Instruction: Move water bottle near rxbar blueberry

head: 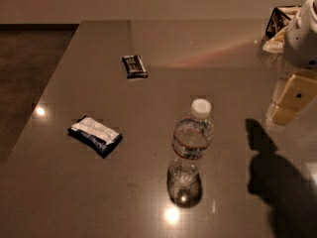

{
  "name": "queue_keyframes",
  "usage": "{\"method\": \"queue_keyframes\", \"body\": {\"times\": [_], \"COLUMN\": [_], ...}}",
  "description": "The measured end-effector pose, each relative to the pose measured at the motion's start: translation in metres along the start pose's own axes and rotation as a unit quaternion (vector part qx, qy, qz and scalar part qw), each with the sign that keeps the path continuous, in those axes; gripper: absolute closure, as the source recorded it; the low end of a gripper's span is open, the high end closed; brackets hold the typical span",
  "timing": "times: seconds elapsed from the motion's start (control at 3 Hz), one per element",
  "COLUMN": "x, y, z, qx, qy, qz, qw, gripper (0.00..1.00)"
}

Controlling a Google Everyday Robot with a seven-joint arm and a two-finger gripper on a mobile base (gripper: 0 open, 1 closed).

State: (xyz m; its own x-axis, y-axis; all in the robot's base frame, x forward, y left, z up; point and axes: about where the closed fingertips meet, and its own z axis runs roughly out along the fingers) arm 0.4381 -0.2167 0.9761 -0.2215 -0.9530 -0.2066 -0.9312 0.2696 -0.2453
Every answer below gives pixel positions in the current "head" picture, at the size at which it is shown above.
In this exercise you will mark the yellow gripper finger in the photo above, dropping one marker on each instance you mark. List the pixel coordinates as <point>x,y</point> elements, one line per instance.
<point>291,95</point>

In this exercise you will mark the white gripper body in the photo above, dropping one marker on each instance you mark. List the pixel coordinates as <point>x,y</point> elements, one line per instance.
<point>302,40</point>

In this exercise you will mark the clear plastic water bottle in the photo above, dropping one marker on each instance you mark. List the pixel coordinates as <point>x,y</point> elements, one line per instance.
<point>192,136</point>

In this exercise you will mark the blue white rxbar wrapper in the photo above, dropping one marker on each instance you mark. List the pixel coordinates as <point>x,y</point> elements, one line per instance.
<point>102,139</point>

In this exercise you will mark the black snack bar wrapper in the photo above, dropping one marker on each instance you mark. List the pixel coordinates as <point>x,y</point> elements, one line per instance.
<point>134,67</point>

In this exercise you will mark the black wire basket with snacks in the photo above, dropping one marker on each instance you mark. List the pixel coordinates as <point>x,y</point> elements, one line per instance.
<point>276,28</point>

